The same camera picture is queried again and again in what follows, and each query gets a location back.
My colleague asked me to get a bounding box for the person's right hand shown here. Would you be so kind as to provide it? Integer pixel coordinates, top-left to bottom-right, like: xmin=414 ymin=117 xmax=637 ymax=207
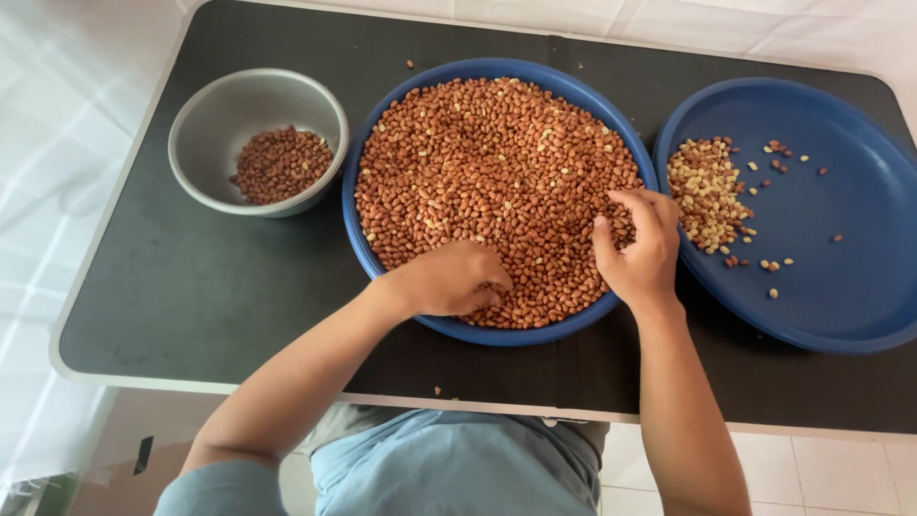
xmin=592 ymin=188 xmax=682 ymax=311

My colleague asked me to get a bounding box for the person's left hand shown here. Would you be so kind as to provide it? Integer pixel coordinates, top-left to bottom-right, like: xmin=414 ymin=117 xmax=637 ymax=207
xmin=387 ymin=240 xmax=514 ymax=318

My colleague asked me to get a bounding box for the heap of red-skinned peanuts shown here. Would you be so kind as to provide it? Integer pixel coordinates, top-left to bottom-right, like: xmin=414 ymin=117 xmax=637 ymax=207
xmin=354 ymin=76 xmax=644 ymax=331

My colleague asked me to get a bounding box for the blue round tray of peanuts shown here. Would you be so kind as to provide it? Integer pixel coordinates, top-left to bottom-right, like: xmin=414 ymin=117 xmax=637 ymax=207
xmin=341 ymin=58 xmax=660 ymax=348

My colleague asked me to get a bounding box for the person's grey-blue shirt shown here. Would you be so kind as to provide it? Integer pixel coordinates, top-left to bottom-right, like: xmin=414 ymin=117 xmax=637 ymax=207
xmin=154 ymin=405 xmax=610 ymax=516

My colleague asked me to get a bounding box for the pile of pale split peanuts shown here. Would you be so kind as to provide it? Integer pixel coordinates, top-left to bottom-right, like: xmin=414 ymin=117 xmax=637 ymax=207
xmin=667 ymin=136 xmax=757 ymax=256

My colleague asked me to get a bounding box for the small heap of sorted peanuts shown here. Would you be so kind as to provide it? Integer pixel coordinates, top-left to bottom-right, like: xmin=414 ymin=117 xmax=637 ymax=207
xmin=229 ymin=125 xmax=335 ymax=206

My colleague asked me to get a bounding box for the black folding table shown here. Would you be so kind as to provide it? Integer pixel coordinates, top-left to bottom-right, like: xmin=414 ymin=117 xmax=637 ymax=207
xmin=49 ymin=0 xmax=917 ymax=440

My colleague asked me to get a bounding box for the grey metal bowl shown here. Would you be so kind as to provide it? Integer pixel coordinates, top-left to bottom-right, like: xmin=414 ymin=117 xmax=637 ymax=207
xmin=168 ymin=68 xmax=351 ymax=219

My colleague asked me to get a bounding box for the blue oval tray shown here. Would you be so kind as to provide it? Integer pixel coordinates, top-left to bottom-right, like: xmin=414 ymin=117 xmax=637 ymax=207
xmin=652 ymin=77 xmax=917 ymax=356

